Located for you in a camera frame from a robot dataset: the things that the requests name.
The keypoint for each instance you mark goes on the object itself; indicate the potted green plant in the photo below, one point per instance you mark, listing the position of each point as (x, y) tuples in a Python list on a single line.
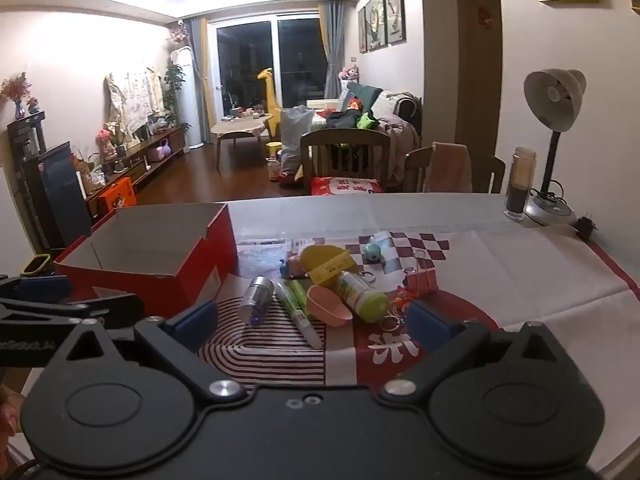
[(172, 90)]

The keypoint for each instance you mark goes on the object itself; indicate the vase with pink flowers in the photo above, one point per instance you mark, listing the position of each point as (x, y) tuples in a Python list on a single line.
[(15, 92)]

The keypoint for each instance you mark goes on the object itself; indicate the black rack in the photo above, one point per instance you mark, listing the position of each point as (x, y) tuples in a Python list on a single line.
[(27, 132)]

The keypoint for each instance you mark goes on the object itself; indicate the pink plastic toy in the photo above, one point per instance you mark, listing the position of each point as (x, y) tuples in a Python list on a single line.
[(160, 150)]

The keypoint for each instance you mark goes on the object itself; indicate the red cardboard box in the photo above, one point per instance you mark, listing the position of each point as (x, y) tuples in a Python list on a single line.
[(190, 270)]

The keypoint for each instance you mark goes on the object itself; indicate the grey desk lamp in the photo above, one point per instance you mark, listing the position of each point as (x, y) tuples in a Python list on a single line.
[(552, 95)]

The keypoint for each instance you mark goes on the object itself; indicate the glass balcony door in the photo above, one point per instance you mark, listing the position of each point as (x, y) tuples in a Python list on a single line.
[(250, 65)]

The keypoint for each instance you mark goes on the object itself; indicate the wooden door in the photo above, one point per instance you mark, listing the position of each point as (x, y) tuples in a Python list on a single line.
[(477, 60)]

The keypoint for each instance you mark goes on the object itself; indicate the dark blue panel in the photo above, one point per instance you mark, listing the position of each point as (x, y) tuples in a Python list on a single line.
[(57, 190)]

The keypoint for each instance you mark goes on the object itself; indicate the green highlighter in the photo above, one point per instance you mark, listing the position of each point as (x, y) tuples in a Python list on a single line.
[(300, 290)]

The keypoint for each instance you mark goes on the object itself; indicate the red white printed tablecloth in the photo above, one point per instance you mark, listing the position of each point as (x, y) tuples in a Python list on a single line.
[(525, 285)]

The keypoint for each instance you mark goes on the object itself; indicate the glass bottle with dark contents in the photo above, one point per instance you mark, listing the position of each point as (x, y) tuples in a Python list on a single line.
[(519, 185)]

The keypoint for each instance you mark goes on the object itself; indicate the pink towel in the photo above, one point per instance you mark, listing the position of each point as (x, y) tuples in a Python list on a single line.
[(450, 167)]

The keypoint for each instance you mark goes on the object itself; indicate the black bin with yellow rim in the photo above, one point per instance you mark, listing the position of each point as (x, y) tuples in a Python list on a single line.
[(36, 264)]

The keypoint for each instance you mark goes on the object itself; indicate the green white marker pen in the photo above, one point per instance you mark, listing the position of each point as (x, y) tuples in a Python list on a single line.
[(299, 316)]

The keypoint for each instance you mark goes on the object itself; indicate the dark green cushion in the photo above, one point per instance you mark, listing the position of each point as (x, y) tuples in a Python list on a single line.
[(367, 96)]

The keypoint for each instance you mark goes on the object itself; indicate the wooden coffee table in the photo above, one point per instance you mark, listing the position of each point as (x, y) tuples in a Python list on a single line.
[(237, 130)]

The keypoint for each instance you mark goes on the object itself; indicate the wooden tv cabinet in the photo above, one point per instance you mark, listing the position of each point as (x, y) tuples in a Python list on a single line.
[(145, 152)]

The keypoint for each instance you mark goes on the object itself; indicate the framed wall picture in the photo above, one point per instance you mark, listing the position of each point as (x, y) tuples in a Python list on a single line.
[(376, 19), (362, 30), (395, 7)]

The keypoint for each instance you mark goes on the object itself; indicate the orange gift box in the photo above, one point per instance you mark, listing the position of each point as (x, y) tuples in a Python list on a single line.
[(117, 195)]

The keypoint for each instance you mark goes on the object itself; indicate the small silver cylinder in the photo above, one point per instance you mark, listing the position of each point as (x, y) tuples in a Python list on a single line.
[(256, 296)]

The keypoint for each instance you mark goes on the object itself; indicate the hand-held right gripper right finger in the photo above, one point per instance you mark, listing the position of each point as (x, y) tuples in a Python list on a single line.
[(429, 324)]

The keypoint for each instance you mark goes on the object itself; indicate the small teal toy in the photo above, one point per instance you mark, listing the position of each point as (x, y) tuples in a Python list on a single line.
[(372, 252)]

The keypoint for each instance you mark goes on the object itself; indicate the red printed cushion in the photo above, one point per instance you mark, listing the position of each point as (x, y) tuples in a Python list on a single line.
[(345, 186)]

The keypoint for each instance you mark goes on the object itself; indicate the yellow plastic object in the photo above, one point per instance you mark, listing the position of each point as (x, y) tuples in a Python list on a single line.
[(322, 260)]

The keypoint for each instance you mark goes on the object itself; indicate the pink plastic scoop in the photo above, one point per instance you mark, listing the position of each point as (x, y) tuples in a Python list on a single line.
[(327, 307)]

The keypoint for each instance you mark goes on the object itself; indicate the green capped plastic bottle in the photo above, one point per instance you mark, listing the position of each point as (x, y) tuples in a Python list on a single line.
[(361, 296)]

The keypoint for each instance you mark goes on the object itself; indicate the wooden slatted chair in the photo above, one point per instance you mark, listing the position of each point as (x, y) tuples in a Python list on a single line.
[(345, 150)]

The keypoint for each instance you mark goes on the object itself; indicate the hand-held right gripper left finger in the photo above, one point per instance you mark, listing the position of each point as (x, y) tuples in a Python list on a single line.
[(192, 321)]

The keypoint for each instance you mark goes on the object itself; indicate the grey plastic bag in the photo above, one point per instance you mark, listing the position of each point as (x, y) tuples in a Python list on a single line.
[(295, 135)]

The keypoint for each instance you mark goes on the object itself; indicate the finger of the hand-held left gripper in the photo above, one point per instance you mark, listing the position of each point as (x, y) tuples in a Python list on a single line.
[(45, 287), (100, 307)]

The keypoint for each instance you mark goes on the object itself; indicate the cluttered sofa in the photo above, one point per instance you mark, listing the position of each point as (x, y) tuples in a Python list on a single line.
[(395, 115)]

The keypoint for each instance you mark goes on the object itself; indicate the yellow giraffe toy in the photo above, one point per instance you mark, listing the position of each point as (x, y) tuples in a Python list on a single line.
[(270, 95)]

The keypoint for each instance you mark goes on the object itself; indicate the white standing air conditioner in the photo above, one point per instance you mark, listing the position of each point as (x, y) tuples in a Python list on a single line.
[(186, 100)]

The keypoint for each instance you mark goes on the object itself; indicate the red binder clip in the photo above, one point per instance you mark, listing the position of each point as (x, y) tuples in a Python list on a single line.
[(422, 282)]

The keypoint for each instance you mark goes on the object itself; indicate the white cloth cover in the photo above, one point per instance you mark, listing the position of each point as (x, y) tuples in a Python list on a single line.
[(132, 97)]

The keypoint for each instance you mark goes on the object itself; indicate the black plug adapter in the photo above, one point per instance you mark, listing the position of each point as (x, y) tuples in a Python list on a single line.
[(586, 224)]

